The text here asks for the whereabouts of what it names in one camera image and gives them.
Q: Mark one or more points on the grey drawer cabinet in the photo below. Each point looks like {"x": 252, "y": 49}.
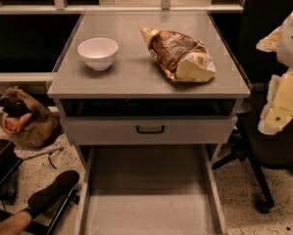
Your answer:
{"x": 134, "y": 86}

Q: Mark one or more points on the brown chip bag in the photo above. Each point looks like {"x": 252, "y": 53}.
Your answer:
{"x": 181, "y": 57}

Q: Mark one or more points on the grey drawer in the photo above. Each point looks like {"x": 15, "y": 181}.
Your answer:
{"x": 150, "y": 130}
{"x": 149, "y": 190}

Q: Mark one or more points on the brown canvas bag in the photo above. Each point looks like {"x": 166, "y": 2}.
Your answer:
{"x": 28, "y": 122}

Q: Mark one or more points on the bare lower leg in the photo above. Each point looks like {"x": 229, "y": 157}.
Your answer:
{"x": 15, "y": 224}

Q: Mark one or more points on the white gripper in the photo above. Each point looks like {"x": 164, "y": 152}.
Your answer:
{"x": 291, "y": 41}

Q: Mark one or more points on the black office chair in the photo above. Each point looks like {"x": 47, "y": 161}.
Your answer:
{"x": 260, "y": 17}

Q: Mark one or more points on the black footrest bar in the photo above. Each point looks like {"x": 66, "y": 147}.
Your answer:
{"x": 37, "y": 228}

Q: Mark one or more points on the metal rod on floor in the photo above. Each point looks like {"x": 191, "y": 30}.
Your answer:
{"x": 49, "y": 152}

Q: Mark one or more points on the white bowl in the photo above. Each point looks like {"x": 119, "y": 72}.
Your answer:
{"x": 98, "y": 53}

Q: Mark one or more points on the black box on floor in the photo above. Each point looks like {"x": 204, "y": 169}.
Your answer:
{"x": 9, "y": 164}

